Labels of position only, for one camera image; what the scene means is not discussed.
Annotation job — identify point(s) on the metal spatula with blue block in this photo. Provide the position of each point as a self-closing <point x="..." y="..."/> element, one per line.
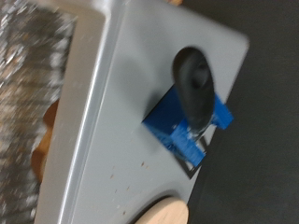
<point x="194" y="87"/>

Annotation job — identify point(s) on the thick white bread slice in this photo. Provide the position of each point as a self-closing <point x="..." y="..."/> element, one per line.
<point x="42" y="152"/>

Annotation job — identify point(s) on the silver toaster oven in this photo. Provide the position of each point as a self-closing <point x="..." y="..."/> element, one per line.
<point x="124" y="93"/>

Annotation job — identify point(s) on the round wooden board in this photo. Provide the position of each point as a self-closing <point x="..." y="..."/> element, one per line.
<point x="168" y="213"/>

